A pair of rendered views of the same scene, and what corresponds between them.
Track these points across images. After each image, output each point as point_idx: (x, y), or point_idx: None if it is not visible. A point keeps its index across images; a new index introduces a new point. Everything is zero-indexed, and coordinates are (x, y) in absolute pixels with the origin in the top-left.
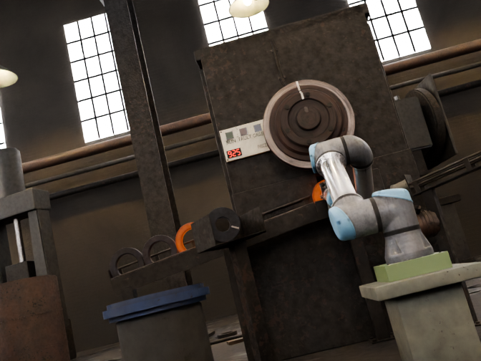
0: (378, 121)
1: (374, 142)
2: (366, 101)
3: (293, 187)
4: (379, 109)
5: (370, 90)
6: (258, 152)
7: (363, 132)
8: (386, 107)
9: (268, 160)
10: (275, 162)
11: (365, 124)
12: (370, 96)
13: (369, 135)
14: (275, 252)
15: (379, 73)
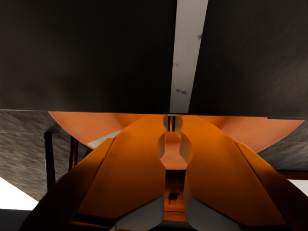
0: (11, 161)
1: (4, 137)
2: (46, 182)
3: (302, 123)
4: (15, 172)
5: (41, 188)
6: (295, 180)
7: (40, 154)
8: (1, 171)
9: (283, 161)
10: (270, 155)
11: (38, 162)
12: (39, 184)
13: (23, 149)
14: None
15: (32, 195)
